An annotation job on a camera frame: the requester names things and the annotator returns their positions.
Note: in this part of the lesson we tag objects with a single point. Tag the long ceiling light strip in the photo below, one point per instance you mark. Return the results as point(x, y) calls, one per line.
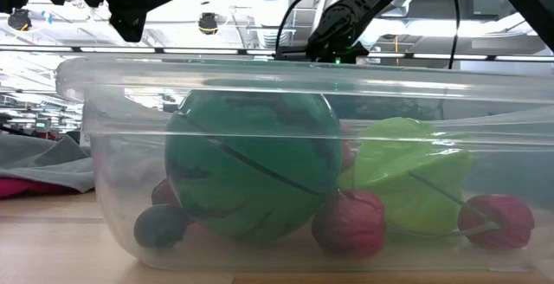
point(199, 51)

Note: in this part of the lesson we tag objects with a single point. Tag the clear plastic tupperware container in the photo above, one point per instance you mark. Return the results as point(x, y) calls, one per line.
point(112, 240)

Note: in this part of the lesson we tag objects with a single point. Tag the navy blue cloth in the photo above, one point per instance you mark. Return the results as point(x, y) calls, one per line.
point(519, 176)

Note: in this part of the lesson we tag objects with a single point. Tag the red cloth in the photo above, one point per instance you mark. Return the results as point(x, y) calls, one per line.
point(17, 187)

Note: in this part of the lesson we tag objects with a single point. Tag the light green toy lettuce leaf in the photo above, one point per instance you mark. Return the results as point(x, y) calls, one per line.
point(402, 167)

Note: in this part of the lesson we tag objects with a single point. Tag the green exit sign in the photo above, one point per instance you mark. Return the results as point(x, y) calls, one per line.
point(42, 124)

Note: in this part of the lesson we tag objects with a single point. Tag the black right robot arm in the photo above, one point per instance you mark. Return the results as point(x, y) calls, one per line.
point(346, 15)

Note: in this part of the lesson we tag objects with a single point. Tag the grey cloth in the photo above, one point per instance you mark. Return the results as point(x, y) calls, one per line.
point(34, 163)

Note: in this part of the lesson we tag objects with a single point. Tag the green striped toy watermelon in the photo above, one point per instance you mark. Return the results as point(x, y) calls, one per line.
point(259, 167)

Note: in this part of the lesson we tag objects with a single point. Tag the red toy cherry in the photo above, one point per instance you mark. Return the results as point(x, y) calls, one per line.
point(502, 223)
point(350, 227)

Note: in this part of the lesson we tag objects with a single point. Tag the dark toy blueberry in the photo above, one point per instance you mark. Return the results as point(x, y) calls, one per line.
point(158, 227)

